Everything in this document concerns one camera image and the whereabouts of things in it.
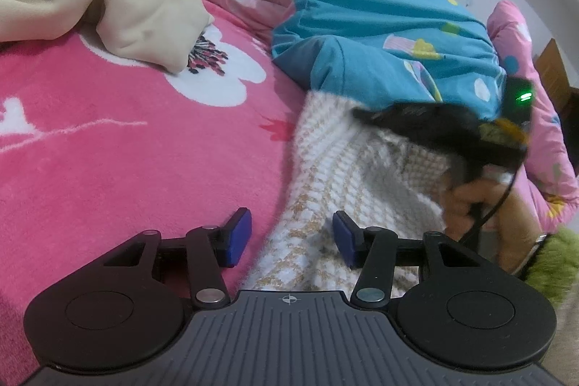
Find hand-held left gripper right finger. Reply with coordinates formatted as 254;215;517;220
332;211;481;310

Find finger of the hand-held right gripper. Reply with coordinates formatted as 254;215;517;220
353;106;403;133

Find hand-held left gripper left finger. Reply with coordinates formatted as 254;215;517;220
103;207;253;309

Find beige white houndstooth coat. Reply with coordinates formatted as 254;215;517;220
246;90;457;298

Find person's right hand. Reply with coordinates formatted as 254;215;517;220
441;178;544;273

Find blue and pink quilt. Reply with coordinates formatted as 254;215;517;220
203;0;579;228

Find brown wooden door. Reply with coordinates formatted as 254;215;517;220
534;38;579;133

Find pink floral blanket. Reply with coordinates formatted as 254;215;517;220
0;0;317;369

